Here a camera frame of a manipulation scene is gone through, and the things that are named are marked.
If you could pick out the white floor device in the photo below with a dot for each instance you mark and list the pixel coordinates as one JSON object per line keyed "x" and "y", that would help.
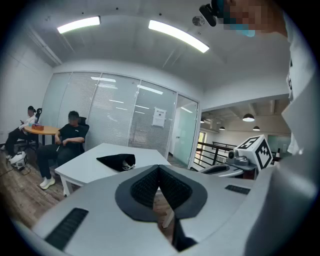
{"x": 18, "y": 160}

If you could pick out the round wooden table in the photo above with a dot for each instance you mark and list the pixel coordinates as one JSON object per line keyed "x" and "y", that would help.
{"x": 47, "y": 130}

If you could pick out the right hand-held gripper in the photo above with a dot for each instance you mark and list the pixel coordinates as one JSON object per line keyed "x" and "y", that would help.
{"x": 260, "y": 152}

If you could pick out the silver fisheye camera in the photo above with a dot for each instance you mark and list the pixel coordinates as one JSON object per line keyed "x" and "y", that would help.
{"x": 237, "y": 157}

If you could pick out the person's white t-shirt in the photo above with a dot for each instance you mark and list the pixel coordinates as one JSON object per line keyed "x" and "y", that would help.
{"x": 300, "y": 62}

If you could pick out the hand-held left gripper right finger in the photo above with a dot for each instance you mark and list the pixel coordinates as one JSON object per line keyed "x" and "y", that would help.
{"x": 215, "y": 200}

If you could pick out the person's head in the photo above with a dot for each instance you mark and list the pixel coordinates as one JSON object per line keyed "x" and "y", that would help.
{"x": 255, "y": 15}

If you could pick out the white paper notice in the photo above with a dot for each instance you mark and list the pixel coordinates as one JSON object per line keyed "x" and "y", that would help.
{"x": 159, "y": 117}

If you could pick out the black head-mounted camera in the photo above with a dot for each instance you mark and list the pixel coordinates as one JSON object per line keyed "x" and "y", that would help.
{"x": 208, "y": 13}

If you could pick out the ceiling light strip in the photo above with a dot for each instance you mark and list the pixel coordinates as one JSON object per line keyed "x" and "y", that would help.
{"x": 78, "y": 24}
{"x": 177, "y": 35}

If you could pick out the glass partition with blinds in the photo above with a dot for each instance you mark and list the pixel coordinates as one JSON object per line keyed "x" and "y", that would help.
{"x": 112, "y": 112}

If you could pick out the round ceiling detector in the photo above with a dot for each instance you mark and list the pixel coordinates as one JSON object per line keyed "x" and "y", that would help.
{"x": 198, "y": 20}

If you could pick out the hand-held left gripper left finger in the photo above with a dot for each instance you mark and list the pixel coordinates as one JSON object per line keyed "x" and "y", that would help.
{"x": 100, "y": 205}

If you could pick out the black metal railing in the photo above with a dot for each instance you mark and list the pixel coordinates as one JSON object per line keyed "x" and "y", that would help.
{"x": 215, "y": 147}

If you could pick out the black drawstring pouch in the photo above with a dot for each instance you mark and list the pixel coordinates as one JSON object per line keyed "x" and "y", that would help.
{"x": 112, "y": 160}

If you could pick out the blue face mask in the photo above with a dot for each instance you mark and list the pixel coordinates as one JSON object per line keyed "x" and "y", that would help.
{"x": 246, "y": 31}

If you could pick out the glass door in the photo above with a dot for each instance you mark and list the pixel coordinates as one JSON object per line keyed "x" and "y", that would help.
{"x": 185, "y": 130}

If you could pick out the red box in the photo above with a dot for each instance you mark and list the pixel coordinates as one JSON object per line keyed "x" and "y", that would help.
{"x": 38, "y": 127}

